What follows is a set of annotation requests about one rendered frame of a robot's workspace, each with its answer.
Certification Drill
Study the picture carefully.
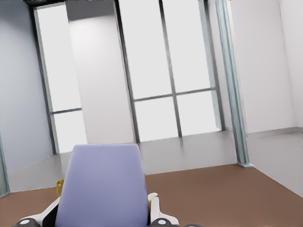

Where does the yellow cup holder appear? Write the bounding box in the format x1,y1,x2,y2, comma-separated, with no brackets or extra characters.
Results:
55,179,65,198

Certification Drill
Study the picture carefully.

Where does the wide window with grey frame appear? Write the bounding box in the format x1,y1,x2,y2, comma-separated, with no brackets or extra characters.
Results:
114,0,227,143

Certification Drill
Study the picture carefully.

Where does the narrow window with grey frame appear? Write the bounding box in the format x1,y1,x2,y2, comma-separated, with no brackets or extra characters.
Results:
32,3,89,156

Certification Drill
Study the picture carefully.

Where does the lavender cup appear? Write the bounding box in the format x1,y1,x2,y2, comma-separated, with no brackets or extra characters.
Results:
54,143,152,227

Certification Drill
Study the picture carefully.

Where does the silver frame post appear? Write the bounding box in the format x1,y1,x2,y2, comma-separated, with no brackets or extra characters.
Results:
0,131,11,197
214,0,254,169

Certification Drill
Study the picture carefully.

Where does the pale left gripper left finger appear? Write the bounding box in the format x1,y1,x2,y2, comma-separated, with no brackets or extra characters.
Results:
14,196,61,227

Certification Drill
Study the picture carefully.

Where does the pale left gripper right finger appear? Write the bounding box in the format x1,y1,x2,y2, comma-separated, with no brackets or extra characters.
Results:
147,192,181,227

